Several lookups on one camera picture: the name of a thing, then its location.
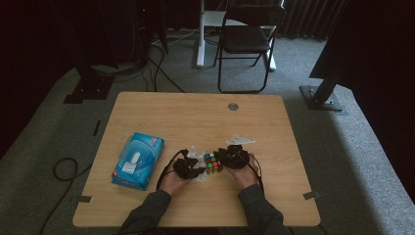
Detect multicoloured puzzle cube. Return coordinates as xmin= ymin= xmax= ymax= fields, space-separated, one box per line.
xmin=203 ymin=152 xmax=225 ymax=176

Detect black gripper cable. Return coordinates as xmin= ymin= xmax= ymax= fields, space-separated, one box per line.
xmin=155 ymin=149 xmax=189 ymax=192
xmin=235 ymin=150 xmax=266 ymax=194

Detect black floor cables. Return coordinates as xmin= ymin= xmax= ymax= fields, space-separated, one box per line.
xmin=142 ymin=42 xmax=186 ymax=94

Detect black stand with grey base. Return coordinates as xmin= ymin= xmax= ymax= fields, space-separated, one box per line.
xmin=299 ymin=72 xmax=347 ymax=115

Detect white wet wipe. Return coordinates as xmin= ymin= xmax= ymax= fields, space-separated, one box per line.
xmin=190 ymin=167 xmax=209 ymax=184

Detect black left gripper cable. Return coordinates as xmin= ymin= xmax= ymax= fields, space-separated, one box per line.
xmin=155 ymin=149 xmax=189 ymax=192

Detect person's right hand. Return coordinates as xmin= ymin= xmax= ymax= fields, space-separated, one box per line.
xmin=226 ymin=156 xmax=261 ymax=191

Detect black stand with square base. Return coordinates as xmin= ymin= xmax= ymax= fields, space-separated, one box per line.
xmin=63 ymin=62 xmax=115 ymax=105

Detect black folding chair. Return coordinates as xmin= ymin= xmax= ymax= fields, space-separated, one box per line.
xmin=212 ymin=4 xmax=288 ymax=95

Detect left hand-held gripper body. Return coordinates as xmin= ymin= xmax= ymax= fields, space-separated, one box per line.
xmin=172 ymin=145 xmax=208 ymax=181

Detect grey tape piece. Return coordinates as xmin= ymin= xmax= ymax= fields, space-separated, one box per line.
xmin=301 ymin=190 xmax=322 ymax=201

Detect white floor cable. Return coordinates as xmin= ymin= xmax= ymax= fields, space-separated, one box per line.
xmin=151 ymin=27 xmax=201 ymax=47

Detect person's left hand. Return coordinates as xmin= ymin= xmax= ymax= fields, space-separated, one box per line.
xmin=159 ymin=166 xmax=193 ymax=198

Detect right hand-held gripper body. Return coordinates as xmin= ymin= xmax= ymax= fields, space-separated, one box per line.
xmin=221 ymin=134 xmax=256 ymax=170

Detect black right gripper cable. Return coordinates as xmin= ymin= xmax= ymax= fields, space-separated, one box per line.
xmin=235 ymin=150 xmax=266 ymax=194

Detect black looped floor cable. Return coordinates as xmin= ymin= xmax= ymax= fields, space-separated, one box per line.
xmin=38 ymin=157 xmax=95 ymax=235

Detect blue wet wipes pack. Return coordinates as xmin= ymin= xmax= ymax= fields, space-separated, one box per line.
xmin=111 ymin=131 xmax=165 ymax=192

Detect dark curtain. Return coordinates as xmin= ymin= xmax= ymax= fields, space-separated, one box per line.
xmin=283 ymin=0 xmax=347 ymax=41

